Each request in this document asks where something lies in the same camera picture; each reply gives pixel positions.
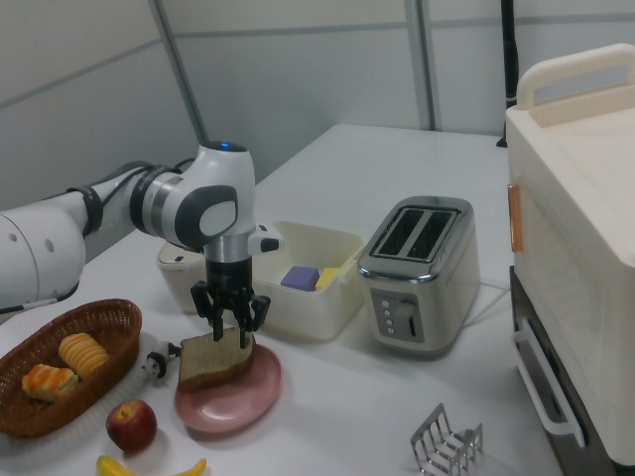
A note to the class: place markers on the purple foam cube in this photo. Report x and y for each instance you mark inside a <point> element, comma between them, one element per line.
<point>299,278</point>

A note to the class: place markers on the beige lidded bin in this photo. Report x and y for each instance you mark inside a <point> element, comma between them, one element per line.
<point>178,277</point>

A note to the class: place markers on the panda figurine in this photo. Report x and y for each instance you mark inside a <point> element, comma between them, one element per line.
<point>158,366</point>

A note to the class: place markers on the brown bread slice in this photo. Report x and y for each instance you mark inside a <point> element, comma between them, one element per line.
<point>213,359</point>

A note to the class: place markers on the white plastic container box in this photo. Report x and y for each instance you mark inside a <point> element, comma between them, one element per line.
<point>307,312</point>

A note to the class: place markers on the long striped bread roll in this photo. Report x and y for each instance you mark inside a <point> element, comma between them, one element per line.
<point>84,354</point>

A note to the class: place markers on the cream plastic cabinet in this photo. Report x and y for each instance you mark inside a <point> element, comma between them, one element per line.
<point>580,223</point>

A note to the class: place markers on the cream and chrome toaster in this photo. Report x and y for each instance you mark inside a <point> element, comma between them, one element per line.
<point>421,277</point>

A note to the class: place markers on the short glazed bread roll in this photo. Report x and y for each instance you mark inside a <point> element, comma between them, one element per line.
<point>49,383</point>

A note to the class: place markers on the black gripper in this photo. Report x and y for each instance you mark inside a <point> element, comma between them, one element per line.
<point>229,277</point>

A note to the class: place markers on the red apple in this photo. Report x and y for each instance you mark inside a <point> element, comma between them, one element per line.
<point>131,426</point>

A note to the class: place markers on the black camera stand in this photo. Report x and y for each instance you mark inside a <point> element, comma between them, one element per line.
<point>510,54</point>

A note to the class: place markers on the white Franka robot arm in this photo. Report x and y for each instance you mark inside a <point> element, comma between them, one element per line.
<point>218,198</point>

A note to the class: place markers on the pink plate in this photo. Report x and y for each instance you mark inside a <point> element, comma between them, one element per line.
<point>233,406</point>

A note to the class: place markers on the yellow banana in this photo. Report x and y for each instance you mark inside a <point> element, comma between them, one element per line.
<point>114,467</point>

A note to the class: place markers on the metal toast rack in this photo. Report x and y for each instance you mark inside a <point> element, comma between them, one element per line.
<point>446,446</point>

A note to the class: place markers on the brown wicker basket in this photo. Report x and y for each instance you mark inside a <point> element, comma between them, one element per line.
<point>99,392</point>

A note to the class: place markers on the yellow foam cube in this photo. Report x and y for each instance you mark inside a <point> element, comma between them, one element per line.
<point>328,277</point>

